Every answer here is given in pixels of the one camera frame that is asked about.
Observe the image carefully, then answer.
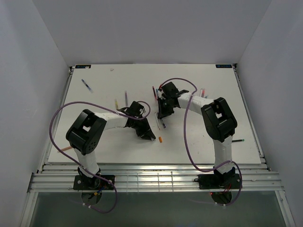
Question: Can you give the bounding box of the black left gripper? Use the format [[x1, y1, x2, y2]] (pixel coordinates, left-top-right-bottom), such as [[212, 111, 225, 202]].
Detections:
[[132, 116, 155, 140]]

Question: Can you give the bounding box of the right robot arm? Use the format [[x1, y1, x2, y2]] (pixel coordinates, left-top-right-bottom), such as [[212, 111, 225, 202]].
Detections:
[[157, 82, 241, 189]]

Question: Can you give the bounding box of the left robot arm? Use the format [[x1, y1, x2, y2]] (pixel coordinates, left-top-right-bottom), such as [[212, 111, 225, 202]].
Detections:
[[66, 101, 156, 189]]

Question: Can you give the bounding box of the violet pen on table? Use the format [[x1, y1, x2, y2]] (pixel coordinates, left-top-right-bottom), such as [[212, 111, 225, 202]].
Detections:
[[125, 91, 129, 107]]

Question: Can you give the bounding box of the blue pen far left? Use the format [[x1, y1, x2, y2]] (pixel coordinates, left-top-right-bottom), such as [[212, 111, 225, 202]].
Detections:
[[81, 79, 93, 93]]

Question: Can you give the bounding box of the orange pen left edge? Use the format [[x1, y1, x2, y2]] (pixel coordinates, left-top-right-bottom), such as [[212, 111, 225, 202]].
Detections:
[[61, 146, 72, 151]]

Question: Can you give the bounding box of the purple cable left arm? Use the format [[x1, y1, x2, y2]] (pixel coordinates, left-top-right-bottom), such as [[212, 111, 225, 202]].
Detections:
[[49, 100, 151, 214]]

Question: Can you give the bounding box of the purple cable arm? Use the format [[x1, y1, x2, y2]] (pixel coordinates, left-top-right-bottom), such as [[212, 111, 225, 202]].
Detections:
[[159, 78, 242, 207], [49, 100, 151, 214]]

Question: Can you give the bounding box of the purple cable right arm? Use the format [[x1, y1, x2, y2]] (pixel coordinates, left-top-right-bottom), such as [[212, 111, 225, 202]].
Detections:
[[159, 78, 242, 207]]

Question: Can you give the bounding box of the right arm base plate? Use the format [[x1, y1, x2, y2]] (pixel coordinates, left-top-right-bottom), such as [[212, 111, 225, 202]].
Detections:
[[194, 174, 241, 189]]

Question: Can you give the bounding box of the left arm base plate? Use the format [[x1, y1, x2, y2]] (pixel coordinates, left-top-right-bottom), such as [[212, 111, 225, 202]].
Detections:
[[73, 175, 114, 191]]

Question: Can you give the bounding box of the aluminium frame rail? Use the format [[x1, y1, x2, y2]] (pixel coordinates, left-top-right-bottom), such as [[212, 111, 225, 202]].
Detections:
[[28, 163, 284, 192]]

